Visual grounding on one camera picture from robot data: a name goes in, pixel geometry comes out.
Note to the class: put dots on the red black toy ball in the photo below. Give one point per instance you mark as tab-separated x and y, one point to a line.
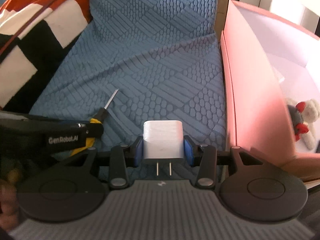
295	112

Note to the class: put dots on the yellow handled screwdriver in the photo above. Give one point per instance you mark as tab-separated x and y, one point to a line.
97	119

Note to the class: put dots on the person's left hand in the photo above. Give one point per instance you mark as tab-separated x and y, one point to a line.
9	203

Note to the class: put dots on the white plush toy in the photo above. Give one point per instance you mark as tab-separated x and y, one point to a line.
310	116

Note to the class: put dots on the pink cardboard box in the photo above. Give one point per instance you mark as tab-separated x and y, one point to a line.
267	60

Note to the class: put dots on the red white black striped blanket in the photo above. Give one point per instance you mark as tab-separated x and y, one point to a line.
36	36

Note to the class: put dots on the blue textured seat cover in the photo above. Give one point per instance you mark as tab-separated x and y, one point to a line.
159	58

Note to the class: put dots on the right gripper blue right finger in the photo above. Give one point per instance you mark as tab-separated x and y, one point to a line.
202	156

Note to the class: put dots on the white plug charger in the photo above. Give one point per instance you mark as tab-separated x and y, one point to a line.
163	143

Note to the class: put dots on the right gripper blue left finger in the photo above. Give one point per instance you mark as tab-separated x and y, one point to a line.
122	157

